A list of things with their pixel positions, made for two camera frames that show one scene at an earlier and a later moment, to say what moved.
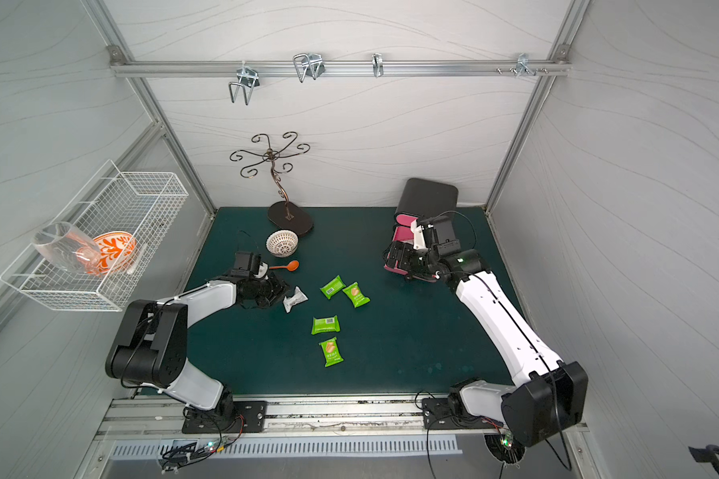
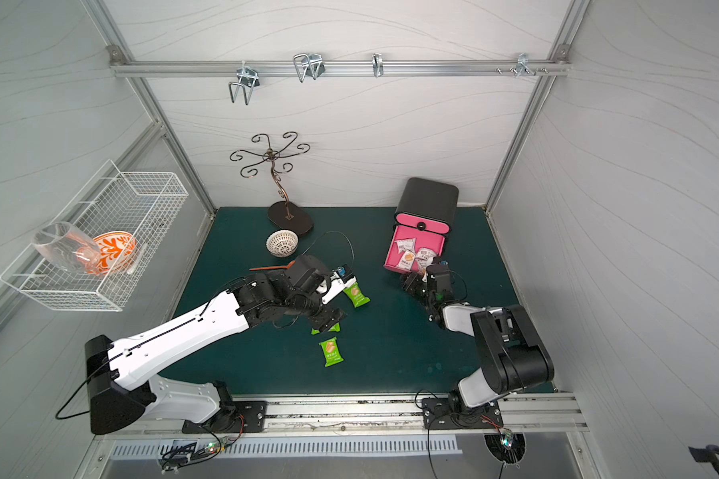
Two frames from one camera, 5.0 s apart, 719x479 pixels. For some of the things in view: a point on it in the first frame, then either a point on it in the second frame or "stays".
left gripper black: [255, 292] → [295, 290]
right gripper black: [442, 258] → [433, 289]
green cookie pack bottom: [331, 351] stays
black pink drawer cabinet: [418, 201] stays
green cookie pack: [357, 295] stays
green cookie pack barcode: [327, 324] stays
